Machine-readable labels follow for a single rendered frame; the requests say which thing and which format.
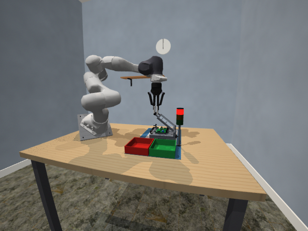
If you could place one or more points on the red open-top bin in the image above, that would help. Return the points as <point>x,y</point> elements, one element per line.
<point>139,146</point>

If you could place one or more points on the green bin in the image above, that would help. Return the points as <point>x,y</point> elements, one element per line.
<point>163,148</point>

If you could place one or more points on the green circuit board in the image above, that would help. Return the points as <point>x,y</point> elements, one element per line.
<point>163,130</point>

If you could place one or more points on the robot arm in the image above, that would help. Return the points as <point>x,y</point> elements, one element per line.
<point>101,97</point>

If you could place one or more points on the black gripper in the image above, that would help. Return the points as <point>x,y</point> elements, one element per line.
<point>156,89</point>

